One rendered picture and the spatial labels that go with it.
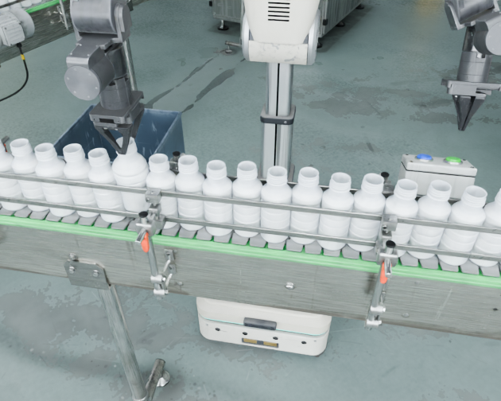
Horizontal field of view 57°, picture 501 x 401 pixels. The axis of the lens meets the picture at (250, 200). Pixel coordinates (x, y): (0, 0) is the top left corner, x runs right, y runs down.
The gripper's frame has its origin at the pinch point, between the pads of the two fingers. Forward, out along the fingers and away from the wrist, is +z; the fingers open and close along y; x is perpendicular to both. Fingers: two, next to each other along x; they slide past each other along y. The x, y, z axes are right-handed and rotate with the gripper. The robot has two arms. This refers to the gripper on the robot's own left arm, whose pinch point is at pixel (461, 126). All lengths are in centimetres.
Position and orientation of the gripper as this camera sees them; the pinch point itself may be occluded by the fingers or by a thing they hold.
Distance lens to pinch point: 105.5
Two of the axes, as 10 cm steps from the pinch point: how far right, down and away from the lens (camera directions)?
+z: -0.5, 9.4, 3.3
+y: 9.8, 1.1, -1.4
